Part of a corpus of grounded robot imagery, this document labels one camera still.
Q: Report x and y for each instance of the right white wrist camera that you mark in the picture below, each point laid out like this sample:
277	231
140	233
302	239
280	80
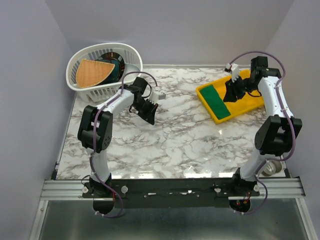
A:
233	69

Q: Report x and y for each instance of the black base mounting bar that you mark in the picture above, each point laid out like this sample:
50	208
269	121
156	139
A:
170	193

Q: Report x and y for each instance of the white plastic laundry basket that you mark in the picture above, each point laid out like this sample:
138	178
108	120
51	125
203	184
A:
126	54

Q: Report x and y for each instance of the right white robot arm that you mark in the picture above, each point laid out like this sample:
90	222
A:
275	141

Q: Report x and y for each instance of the orange woven fan mat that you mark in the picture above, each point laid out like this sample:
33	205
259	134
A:
90	73

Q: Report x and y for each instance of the aluminium frame rail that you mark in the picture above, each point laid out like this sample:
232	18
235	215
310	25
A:
71	190

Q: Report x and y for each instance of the dark teal round plate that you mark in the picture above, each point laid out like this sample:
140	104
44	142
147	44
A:
119	66

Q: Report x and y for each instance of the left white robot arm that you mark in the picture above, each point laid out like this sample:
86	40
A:
96	130

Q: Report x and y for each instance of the green t shirt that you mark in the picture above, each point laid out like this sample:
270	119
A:
216	106

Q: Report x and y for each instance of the tape roll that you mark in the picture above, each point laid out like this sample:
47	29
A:
273	167

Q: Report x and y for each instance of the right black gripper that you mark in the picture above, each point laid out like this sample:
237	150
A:
231	93

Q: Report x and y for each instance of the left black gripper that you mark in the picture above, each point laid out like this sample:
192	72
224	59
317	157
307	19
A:
149	116

